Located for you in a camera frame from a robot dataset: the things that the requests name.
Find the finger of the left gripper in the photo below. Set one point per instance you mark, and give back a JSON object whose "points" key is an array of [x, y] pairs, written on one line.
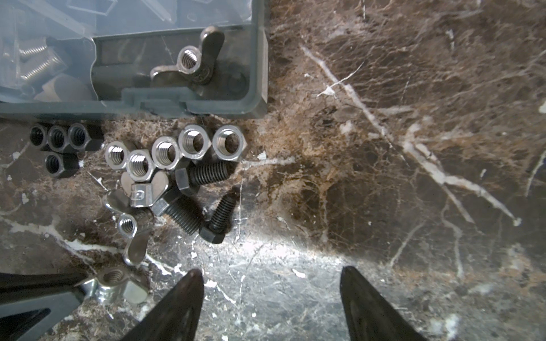
{"points": [[32, 304]]}

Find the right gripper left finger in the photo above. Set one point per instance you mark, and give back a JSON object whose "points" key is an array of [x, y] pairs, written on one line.
{"points": [[177, 315]]}

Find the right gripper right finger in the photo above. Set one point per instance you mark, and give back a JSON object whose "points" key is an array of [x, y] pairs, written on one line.
{"points": [[368, 315]]}

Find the silver wing nut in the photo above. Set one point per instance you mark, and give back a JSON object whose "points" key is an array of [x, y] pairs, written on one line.
{"points": [[136, 228], [133, 196], [196, 64], [113, 284]]}

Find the silver threaded bolt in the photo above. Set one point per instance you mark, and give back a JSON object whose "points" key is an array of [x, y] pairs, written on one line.
{"points": [[41, 58]]}

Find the black hex bolt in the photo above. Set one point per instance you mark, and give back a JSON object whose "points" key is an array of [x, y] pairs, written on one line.
{"points": [[190, 176], [181, 209], [214, 231]]}

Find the black round nut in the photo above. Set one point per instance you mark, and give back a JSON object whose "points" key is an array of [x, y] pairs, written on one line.
{"points": [[85, 137], [61, 165], [58, 139], [38, 136]]}

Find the silver hex nut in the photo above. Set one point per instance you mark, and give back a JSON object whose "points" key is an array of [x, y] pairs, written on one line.
{"points": [[117, 154], [166, 153], [141, 166], [229, 143], [194, 142]]}

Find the clear plastic organizer box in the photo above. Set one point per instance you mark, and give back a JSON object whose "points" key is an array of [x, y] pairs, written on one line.
{"points": [[115, 44]]}

